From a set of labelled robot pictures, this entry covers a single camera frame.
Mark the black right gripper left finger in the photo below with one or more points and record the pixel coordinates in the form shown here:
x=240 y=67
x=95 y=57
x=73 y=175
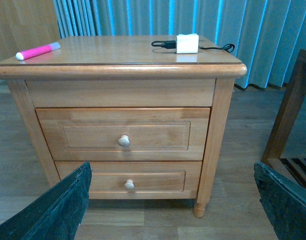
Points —
x=57 y=214

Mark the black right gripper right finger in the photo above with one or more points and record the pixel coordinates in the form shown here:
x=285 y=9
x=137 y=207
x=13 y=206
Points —
x=283 y=201

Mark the wooden drawer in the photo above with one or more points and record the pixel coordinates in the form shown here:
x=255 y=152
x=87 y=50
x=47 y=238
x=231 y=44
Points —
x=125 y=134
x=144 y=180

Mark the pink marker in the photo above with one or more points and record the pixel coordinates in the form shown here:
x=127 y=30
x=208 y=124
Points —
x=33 y=52

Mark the wooden nightstand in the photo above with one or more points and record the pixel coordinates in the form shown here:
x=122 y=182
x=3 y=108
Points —
x=125 y=72

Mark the grey blue curtain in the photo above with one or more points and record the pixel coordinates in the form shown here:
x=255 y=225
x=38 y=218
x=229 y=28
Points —
x=267 y=34

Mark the white power adapter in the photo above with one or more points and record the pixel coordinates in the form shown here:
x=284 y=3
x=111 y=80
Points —
x=187 y=43

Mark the light wooden cabinet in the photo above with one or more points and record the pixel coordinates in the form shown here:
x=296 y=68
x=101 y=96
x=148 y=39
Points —
x=26 y=24

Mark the dark wooden furniture frame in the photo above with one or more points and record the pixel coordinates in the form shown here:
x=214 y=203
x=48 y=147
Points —
x=293 y=168

